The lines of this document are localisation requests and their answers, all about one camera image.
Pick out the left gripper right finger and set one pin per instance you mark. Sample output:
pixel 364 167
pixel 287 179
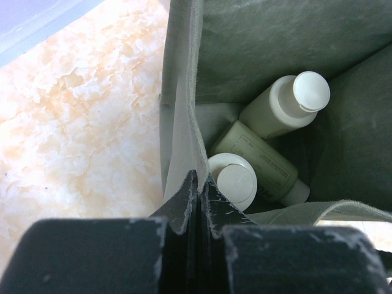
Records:
pixel 243 257

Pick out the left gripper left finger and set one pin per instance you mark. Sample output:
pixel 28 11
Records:
pixel 155 254

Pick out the cream bottle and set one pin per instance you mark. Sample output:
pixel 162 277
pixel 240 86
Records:
pixel 235 179
pixel 290 103

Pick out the green bottle with beige cap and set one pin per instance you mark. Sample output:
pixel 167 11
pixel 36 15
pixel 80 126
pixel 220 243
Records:
pixel 277 177

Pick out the green canvas bag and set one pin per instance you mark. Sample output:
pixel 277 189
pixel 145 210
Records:
pixel 220 55

